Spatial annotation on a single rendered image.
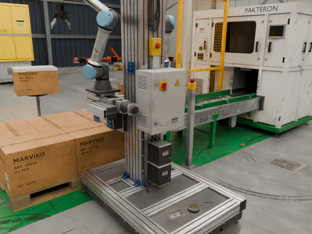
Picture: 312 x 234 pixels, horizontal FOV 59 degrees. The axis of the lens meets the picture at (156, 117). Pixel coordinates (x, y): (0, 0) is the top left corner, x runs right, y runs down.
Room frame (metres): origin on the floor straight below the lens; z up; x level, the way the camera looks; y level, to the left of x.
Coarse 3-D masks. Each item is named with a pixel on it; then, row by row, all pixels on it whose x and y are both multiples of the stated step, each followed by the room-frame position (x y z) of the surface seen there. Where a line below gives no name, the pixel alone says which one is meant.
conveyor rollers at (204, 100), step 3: (219, 96) 4.56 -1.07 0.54; (222, 96) 4.52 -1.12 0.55; (225, 96) 4.57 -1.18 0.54; (228, 96) 4.53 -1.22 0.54; (231, 96) 4.51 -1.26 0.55; (201, 99) 4.27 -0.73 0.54; (204, 99) 4.24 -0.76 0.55; (207, 99) 4.30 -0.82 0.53; (210, 99) 4.26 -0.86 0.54; (213, 99) 4.23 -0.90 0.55; (216, 99) 4.27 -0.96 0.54; (219, 99) 4.25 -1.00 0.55; (195, 102) 4.03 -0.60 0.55; (198, 102) 4.09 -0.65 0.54; (201, 102) 4.05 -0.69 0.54; (204, 102) 4.03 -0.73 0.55; (207, 102) 4.07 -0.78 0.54; (186, 105) 3.81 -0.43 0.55
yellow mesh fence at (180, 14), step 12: (180, 0) 4.11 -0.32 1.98; (192, 0) 4.28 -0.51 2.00; (216, 0) 4.64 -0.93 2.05; (228, 0) 4.80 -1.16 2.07; (180, 12) 4.11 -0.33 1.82; (180, 24) 4.11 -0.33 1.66; (216, 24) 4.66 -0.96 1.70; (180, 36) 4.12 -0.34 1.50; (204, 36) 4.48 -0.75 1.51; (180, 48) 4.12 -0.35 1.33; (180, 60) 4.13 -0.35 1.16; (216, 60) 4.70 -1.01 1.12
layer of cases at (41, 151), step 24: (24, 120) 3.01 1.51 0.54; (48, 120) 3.02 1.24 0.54; (72, 120) 3.03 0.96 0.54; (0, 144) 2.26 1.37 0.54; (24, 144) 2.27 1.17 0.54; (48, 144) 2.28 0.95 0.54; (72, 144) 2.41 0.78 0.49; (96, 144) 2.57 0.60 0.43; (120, 144) 2.75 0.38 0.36; (0, 168) 2.31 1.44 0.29; (24, 168) 2.13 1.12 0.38; (48, 168) 2.26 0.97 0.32; (72, 168) 2.40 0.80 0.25; (24, 192) 2.12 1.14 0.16
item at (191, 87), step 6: (192, 84) 2.96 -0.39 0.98; (192, 90) 2.96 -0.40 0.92; (192, 96) 2.97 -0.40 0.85; (192, 102) 2.97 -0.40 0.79; (192, 108) 2.97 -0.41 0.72; (192, 114) 2.97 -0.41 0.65; (192, 120) 2.98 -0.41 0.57; (192, 126) 2.98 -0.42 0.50; (186, 132) 3.00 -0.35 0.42; (192, 132) 2.98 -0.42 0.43; (186, 138) 3.00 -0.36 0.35; (192, 138) 2.99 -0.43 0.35; (186, 144) 3.00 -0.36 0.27; (192, 144) 2.99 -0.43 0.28; (186, 150) 2.99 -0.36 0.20; (192, 150) 2.99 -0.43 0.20; (186, 156) 2.99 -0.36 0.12; (186, 162) 2.99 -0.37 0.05
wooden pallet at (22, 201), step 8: (0, 184) 2.42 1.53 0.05; (56, 184) 2.29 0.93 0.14; (72, 184) 2.39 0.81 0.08; (80, 184) 2.44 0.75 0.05; (8, 192) 2.14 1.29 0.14; (32, 192) 2.16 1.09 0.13; (56, 192) 2.34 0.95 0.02; (64, 192) 2.34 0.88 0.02; (16, 200) 2.07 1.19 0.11; (24, 200) 2.11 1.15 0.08; (32, 200) 2.21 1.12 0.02; (40, 200) 2.21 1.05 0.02; (48, 200) 2.24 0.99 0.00; (16, 208) 2.06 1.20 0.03; (24, 208) 2.10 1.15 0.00
